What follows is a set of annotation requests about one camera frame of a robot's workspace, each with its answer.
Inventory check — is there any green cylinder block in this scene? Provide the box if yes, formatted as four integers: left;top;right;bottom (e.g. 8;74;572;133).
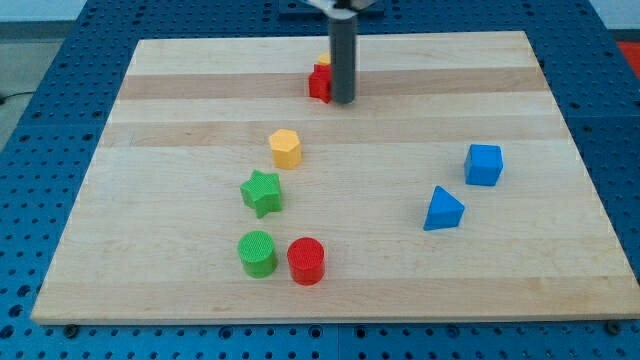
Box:
237;231;278;278

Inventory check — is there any yellow block behind star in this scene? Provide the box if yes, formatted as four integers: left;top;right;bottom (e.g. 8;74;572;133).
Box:
317;53;331;66

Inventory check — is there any red star block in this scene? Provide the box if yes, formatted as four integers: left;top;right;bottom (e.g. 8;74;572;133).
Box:
308;64;332;103

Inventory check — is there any blue triangular prism block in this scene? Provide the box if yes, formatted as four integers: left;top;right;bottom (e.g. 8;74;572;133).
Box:
423;185;465;231

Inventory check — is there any blue cube block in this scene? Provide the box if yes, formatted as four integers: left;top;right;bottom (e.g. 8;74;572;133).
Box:
464;144;503;186

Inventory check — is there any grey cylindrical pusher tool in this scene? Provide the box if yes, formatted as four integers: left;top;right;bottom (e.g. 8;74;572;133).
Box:
326;9;357;104

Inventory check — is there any green star block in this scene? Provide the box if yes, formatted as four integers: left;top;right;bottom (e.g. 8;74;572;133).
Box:
240;170;282;219

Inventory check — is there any red cylinder block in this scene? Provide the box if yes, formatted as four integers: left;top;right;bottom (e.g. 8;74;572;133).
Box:
287;237;325;286

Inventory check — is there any wooden board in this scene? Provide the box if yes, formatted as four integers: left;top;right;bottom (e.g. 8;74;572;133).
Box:
31;31;639;325

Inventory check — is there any yellow hexagon block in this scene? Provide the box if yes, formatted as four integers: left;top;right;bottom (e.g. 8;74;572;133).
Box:
268;129;302;170

